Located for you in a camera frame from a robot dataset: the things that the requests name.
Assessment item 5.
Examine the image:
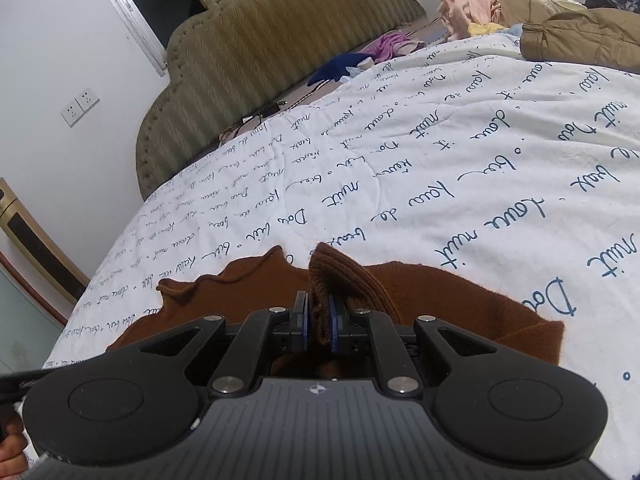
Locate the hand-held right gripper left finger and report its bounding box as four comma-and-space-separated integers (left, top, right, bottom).
140, 291, 311, 396

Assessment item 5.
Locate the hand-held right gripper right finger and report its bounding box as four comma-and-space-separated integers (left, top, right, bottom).
327, 296, 503, 396

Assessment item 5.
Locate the brown knit sweater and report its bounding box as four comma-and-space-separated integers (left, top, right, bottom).
105, 242, 566, 381

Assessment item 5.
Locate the pink clothes pile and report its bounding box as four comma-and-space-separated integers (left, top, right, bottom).
437, 0, 511, 42

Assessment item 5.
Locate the person's left hand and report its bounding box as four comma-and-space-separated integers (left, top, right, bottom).
0, 432, 28, 478

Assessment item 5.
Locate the red framed glass door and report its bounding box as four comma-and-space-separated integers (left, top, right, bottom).
0, 250, 71, 376

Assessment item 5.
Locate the gold tower air conditioner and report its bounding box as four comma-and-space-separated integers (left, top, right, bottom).
0, 177, 91, 306

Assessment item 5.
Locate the white script printed quilt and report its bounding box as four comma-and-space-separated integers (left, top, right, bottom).
42, 35, 640, 480

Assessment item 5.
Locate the dark blue cloth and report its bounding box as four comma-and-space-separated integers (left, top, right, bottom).
306, 52, 373, 87

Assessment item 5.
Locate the olive striped padded headboard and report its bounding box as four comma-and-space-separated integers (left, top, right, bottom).
136, 0, 428, 202

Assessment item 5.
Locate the purple cloth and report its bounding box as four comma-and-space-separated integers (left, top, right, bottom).
367, 32, 426, 64

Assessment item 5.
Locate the yellow cloth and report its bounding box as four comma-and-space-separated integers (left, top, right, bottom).
467, 22, 523, 39

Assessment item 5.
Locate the white framed window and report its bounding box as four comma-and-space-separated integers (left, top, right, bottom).
85, 0, 216, 78

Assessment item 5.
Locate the olive brown jacket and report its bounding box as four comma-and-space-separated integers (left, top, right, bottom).
520, 7, 640, 74

